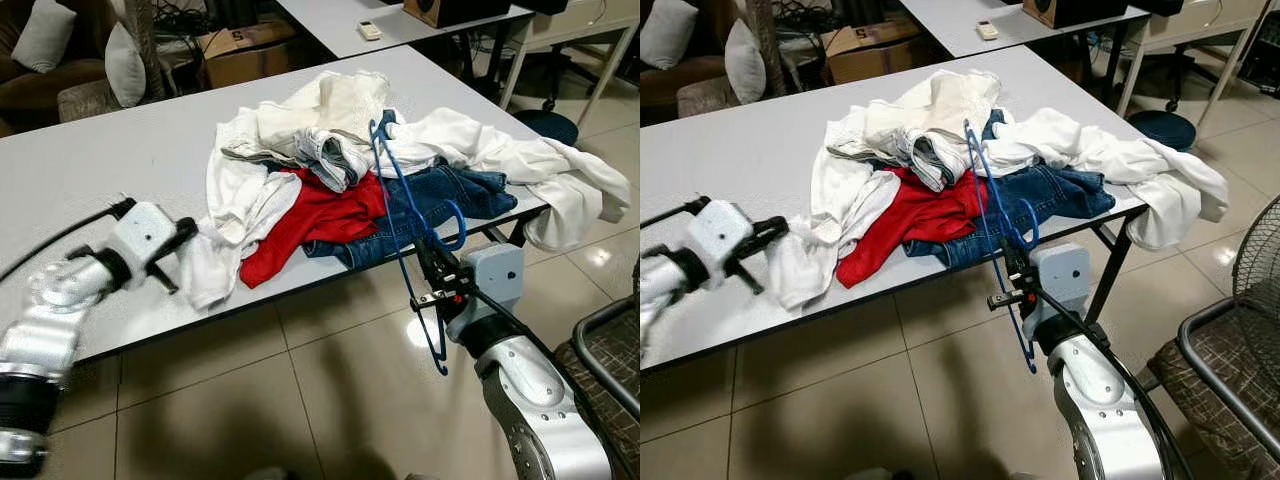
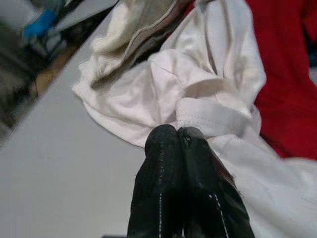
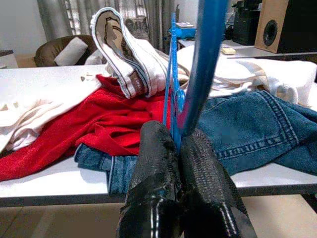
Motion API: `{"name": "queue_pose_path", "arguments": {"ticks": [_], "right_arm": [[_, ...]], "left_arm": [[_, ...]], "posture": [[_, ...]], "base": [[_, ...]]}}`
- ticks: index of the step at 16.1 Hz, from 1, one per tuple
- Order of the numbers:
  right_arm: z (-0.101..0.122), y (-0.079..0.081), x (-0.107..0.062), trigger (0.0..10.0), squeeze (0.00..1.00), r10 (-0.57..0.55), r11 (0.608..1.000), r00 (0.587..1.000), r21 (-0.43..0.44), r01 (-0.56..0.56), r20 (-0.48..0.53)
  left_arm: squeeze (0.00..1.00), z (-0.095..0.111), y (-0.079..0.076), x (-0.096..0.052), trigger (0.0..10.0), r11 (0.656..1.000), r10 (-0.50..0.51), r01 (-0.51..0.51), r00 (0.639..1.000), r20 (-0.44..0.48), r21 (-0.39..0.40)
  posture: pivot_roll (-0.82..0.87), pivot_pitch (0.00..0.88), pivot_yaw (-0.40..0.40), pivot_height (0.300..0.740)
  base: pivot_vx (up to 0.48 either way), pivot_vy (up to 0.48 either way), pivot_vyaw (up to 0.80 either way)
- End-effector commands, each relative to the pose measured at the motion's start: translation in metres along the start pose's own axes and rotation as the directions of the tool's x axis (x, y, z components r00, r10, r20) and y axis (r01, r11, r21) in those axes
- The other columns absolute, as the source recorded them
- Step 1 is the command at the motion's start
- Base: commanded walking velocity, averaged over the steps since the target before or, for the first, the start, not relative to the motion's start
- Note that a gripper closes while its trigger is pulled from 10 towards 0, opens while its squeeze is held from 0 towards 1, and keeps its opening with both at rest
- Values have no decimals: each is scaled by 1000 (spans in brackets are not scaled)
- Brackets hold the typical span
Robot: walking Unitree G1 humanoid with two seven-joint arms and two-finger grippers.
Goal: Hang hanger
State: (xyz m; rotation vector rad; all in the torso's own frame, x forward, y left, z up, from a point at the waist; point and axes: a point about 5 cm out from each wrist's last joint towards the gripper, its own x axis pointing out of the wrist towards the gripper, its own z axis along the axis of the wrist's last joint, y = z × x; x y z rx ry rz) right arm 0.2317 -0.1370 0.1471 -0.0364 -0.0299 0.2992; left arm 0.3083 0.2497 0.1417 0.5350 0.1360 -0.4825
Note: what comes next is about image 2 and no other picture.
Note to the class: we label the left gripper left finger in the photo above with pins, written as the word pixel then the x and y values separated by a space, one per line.
pixel 158 178

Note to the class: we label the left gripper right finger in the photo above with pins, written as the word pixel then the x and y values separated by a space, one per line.
pixel 205 188

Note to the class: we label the white t-shirt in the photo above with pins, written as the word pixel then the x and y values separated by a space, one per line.
pixel 148 99

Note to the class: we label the red t-shirt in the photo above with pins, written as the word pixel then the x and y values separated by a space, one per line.
pixel 284 86

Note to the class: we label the cream t-shirt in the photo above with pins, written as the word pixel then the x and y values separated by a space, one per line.
pixel 109 47

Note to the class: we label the tan garment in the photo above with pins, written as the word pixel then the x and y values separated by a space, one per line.
pixel 153 17

